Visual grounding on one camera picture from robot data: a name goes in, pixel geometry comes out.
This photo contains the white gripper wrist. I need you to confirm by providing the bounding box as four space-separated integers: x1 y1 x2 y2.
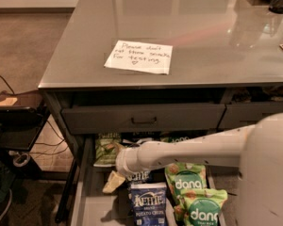
103 148 139 194

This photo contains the green jalapeno chip bag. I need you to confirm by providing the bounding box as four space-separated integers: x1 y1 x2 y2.
93 133 122 168

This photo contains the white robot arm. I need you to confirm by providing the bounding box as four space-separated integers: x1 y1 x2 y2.
116 113 283 226

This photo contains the blue Kettle chip bag middle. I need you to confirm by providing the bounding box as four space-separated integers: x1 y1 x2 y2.
125 171 153 216

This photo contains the blue kettle chip bag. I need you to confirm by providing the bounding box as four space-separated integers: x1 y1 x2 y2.
125 171 153 216
131 183 167 226

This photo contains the blue Kettle chip bag front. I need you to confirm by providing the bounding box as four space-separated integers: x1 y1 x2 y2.
131 183 167 226

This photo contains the open middle drawer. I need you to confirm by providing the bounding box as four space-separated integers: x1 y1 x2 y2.
70 135 228 226

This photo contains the green dang rice chip bag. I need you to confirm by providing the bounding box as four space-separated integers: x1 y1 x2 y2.
165 163 207 204
160 134 190 143
174 188 227 226

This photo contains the green Dang rice chip bag rear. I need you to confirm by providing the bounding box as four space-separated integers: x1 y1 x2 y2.
160 134 190 143

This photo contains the green Dang rice chip bag front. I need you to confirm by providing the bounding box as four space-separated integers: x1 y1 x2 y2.
174 188 227 226

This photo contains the grey top left drawer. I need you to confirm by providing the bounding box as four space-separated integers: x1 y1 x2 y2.
61 104 225 135

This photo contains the grey drawer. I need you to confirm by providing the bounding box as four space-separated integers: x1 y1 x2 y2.
219 102 283 130
61 104 225 135

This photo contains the grey top right drawer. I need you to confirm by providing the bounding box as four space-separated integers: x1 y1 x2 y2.
219 102 283 130

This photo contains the green plastic crate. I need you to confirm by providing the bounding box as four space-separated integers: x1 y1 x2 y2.
0 158 16 204

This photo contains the black side cart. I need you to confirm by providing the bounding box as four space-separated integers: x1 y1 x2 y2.
0 90 50 179

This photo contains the grey cabinet with drawers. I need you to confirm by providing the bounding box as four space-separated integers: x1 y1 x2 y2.
39 0 283 226

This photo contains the white handwritten paper note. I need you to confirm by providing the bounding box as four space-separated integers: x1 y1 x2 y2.
104 40 173 74

